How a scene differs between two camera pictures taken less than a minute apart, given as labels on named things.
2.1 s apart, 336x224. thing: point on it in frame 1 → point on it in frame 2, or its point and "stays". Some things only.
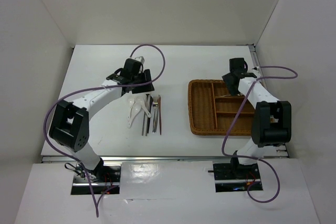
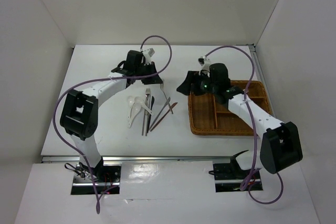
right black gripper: x=233 y=91 → x=186 y=86
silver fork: x=155 y=105 → x=162 y=86
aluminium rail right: x=255 y=59 stays
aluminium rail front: x=163 y=159 stays
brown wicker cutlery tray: x=213 y=110 stays
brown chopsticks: x=159 y=100 → x=169 y=110
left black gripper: x=144 y=88 → x=152 y=80
